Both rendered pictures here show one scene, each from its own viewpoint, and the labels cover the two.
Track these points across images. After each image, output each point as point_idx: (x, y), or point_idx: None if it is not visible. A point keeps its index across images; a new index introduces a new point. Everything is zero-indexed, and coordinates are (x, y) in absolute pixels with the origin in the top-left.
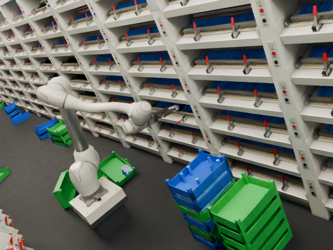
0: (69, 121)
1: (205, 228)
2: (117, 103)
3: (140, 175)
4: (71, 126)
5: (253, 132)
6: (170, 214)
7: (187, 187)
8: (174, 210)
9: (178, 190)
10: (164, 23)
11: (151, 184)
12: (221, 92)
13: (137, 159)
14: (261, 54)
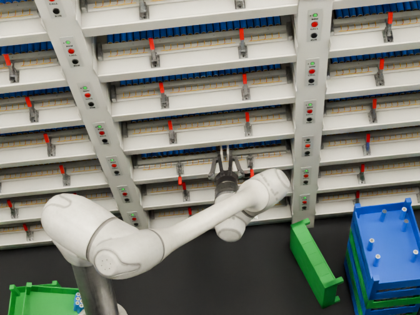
0: (106, 284)
1: (415, 309)
2: (242, 199)
3: (117, 294)
4: (108, 290)
5: (412, 146)
6: None
7: (391, 271)
8: (269, 313)
9: (400, 283)
10: (327, 19)
11: (165, 297)
12: (364, 104)
13: (61, 270)
14: None
